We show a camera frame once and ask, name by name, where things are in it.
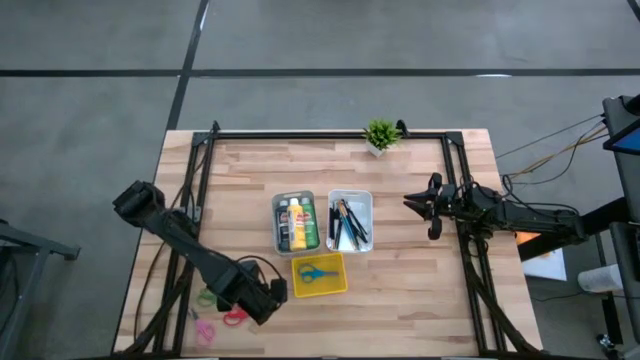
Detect black floor cable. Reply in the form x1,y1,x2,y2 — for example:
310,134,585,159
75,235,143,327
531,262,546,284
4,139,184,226
494,113,607,161

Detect brown table cable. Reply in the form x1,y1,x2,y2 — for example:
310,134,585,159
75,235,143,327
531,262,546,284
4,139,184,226
132,234,171,342

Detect black aluminium table frame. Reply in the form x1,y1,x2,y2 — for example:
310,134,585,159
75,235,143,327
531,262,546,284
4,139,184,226
115,119,547,360

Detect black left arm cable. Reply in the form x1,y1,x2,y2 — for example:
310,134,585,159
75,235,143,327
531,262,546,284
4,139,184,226
169,144,284,281

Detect yellow paint bottle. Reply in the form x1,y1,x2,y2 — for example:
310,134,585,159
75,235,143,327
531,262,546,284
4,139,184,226
288,197,307,252

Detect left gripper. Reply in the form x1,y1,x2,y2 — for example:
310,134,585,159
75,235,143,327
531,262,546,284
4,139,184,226
232,257,290,326

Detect black paint bottle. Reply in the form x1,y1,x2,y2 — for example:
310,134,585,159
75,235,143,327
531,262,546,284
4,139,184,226
277,198,292,253

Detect yellow plastic basket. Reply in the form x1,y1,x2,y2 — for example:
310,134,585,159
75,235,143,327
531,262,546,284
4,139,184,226
290,251,350,300

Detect tan floor cable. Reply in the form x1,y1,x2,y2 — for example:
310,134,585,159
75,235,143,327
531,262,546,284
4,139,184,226
502,124,610,182

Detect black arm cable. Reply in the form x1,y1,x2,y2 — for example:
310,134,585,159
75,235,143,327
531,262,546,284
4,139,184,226
169,144,284,281
499,172,581,216

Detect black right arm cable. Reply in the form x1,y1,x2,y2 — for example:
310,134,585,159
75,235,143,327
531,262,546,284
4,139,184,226
499,172,581,216

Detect blue display screen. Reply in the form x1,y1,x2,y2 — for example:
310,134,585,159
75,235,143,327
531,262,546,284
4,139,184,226
603,117,640,156

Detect red handle scissors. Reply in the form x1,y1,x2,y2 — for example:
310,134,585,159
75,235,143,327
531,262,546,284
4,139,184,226
223,307,250,327

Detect white plastic bin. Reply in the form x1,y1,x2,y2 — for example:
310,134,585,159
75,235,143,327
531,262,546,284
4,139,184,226
325,188,374,254

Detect light grey plastic bin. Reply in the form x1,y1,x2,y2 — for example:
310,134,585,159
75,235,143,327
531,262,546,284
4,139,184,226
270,189,323,257

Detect blue handle scissors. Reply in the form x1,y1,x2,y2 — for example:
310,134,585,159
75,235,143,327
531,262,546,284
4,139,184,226
298,263,340,284

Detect grey metal cart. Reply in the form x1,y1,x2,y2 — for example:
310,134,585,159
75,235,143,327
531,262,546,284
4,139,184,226
0,218,82,360

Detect black diagonal bar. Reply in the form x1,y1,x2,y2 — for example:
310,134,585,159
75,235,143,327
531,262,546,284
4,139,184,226
517,196,632,263

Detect white paper roll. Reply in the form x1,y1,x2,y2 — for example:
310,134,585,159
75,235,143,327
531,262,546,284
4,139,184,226
577,263,625,294

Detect pile of brushes and pens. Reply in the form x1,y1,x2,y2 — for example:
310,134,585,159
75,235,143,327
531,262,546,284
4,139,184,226
344,199,370,244

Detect thin black handle paintbrush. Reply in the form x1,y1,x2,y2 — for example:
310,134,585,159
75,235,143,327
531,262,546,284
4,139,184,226
347,204,369,236

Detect green paint bottle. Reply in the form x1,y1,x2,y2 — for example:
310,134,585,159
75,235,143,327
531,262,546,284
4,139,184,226
302,196,320,250

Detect green plant white pot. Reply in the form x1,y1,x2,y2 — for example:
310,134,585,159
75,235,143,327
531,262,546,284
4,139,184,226
363,118,404,159

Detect orange cloth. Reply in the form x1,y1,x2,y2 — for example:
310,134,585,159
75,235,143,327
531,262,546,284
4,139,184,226
517,231,551,259

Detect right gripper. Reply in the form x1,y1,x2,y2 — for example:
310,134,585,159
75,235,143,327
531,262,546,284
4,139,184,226
402,172,459,241

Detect black equipment stand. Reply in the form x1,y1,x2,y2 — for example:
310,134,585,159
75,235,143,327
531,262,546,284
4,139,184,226
601,93,640,281

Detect pink handle scissors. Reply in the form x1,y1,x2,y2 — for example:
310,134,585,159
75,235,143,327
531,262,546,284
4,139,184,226
188,307,217,348

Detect white sheet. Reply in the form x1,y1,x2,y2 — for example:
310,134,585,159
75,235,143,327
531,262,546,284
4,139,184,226
522,244,569,283

